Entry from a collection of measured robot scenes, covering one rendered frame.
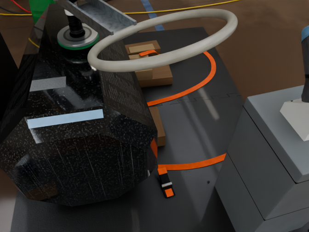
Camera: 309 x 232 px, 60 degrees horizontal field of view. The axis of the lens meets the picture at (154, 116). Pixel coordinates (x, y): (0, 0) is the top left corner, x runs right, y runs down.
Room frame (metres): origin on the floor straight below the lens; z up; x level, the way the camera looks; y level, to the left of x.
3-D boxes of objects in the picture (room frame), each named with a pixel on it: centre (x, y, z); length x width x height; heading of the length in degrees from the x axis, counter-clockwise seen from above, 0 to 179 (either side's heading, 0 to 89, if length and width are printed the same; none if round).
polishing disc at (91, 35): (1.27, 0.41, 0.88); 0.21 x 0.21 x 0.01
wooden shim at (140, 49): (2.26, 0.13, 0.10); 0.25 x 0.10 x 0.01; 105
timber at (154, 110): (1.29, 0.01, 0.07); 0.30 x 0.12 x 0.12; 11
